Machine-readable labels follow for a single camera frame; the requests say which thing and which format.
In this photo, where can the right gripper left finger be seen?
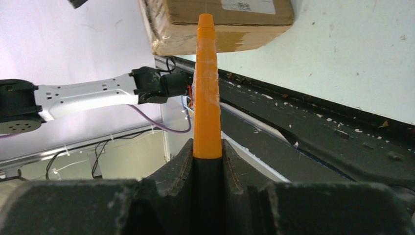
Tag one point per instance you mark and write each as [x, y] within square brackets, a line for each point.
[156, 205]

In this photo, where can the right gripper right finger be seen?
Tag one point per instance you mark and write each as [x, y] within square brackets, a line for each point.
[255, 205]

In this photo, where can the brown cardboard express box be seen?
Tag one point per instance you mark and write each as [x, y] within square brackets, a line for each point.
[240, 25]

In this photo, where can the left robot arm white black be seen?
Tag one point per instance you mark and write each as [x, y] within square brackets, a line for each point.
[24, 107]

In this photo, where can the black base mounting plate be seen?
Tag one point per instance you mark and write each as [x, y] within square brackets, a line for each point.
[299, 137]

